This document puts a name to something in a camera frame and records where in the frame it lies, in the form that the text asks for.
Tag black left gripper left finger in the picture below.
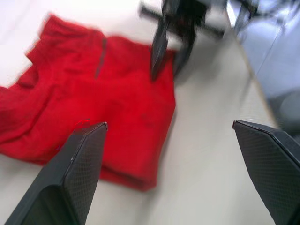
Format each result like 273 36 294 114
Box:
4 121 108 225

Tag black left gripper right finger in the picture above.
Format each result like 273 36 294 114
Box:
232 120 300 225

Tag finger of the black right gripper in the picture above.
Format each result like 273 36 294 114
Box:
150 20 171 82
173 29 197 77

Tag red t-shirt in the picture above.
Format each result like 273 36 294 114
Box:
0 13 178 192

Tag dark metal frame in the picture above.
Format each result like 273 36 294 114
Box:
226 0 300 32

